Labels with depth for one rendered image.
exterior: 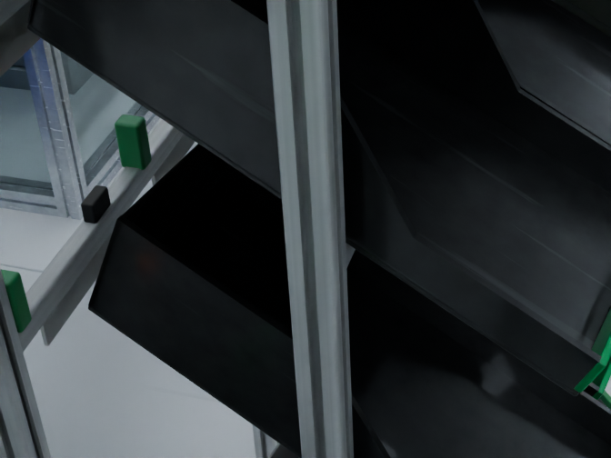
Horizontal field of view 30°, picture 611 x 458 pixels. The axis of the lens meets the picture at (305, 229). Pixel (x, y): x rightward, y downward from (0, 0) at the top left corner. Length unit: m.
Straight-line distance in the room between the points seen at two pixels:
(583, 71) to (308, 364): 0.26
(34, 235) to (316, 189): 1.03
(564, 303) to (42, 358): 0.83
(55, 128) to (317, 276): 0.95
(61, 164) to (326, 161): 1.01
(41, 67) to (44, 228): 0.22
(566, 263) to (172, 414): 0.70
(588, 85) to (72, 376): 0.73
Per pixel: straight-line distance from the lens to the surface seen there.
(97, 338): 1.27
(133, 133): 0.68
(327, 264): 0.45
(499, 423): 0.65
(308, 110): 0.41
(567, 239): 0.53
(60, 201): 1.45
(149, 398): 1.19
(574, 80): 0.65
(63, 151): 1.40
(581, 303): 0.51
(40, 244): 1.42
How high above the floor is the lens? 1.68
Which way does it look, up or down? 37 degrees down
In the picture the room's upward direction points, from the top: 4 degrees counter-clockwise
